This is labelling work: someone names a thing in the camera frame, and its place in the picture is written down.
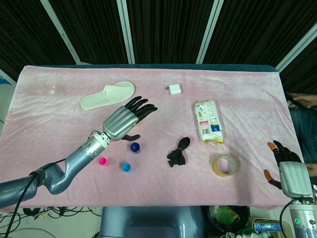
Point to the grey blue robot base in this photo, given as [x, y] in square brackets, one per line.
[148, 223]

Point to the white usb wall charger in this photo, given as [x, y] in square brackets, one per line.
[175, 89]

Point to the black pleated curtain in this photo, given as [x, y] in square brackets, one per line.
[173, 29]

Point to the pink plastic cup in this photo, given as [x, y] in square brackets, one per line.
[103, 161]

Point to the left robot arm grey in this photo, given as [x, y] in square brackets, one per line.
[81, 153]

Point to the cyan plastic cup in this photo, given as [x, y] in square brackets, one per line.
[126, 166]

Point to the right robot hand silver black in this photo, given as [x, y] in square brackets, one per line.
[294, 178]

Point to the pink velvet table cloth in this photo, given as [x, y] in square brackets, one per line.
[158, 111]

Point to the dark blue bottle cap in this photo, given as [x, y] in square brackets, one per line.
[135, 148]

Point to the white disposable slipper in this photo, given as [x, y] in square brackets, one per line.
[111, 95]

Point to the black rolled cloth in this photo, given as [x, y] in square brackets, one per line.
[178, 155]

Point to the white snack packet yellow end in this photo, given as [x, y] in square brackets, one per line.
[208, 119]

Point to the white metal frame post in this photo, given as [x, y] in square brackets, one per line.
[297, 44]
[210, 32]
[62, 34]
[126, 32]

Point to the yellow packing tape roll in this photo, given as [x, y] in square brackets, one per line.
[218, 171]

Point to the blue white sign board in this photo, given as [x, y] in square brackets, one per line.
[3, 79]

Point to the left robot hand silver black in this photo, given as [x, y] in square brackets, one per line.
[121, 121]

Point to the black trash bin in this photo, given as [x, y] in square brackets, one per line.
[227, 218]

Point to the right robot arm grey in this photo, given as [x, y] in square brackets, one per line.
[305, 223]

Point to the blue white power strip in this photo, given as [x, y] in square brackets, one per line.
[266, 226]

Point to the person in blue jeans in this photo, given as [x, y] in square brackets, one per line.
[305, 124]

